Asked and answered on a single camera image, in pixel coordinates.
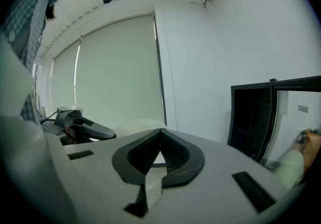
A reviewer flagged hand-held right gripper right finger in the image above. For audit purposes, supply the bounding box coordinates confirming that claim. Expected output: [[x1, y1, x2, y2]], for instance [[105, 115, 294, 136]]
[[160, 129, 206, 188]]

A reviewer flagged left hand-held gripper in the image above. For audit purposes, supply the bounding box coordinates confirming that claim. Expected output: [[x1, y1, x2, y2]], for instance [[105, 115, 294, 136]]
[[54, 106, 117, 140]]

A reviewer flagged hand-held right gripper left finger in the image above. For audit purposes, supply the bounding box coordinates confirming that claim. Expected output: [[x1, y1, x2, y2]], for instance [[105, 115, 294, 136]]
[[112, 129, 162, 185]]

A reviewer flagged person's left forearm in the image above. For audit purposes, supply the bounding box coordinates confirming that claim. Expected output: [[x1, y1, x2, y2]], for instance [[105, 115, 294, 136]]
[[21, 93, 55, 132]]

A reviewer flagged narrow white roller blind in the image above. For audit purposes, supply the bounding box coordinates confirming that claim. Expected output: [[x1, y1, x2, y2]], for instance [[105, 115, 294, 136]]
[[51, 39, 81, 111]]

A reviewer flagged wide white roller blind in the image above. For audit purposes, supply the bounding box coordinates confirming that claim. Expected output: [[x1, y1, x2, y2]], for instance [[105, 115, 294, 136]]
[[74, 14, 167, 133]]

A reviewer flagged pale green patterned cloth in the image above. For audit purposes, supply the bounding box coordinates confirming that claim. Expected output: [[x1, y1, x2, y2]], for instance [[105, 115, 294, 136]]
[[272, 149, 305, 189]]

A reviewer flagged person's plaid shirt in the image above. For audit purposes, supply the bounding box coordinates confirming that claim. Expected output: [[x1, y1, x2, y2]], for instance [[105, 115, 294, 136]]
[[0, 0, 71, 68]]

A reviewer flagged black cable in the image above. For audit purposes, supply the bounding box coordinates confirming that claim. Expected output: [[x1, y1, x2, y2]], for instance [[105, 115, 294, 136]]
[[41, 111, 59, 127]]

